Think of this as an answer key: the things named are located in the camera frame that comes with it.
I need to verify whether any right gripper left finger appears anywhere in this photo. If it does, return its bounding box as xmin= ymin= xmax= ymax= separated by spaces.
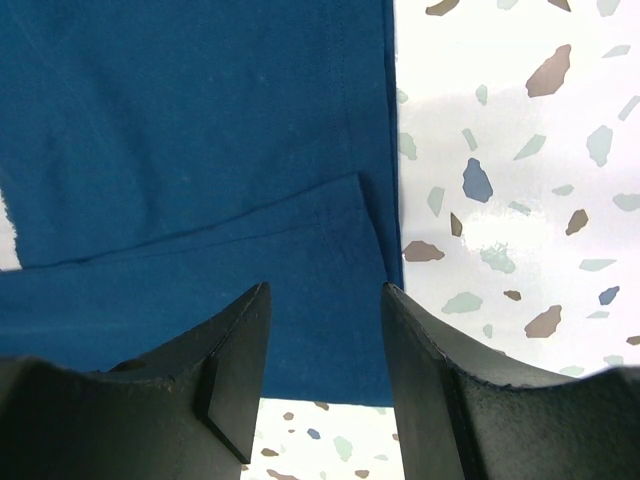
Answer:
xmin=1 ymin=283 xmax=271 ymax=479

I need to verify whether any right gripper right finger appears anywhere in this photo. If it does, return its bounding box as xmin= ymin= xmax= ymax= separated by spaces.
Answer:
xmin=381 ymin=284 xmax=639 ymax=479

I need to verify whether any blue t shirt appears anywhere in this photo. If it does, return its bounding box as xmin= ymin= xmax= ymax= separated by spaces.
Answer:
xmin=1 ymin=1 xmax=402 ymax=406

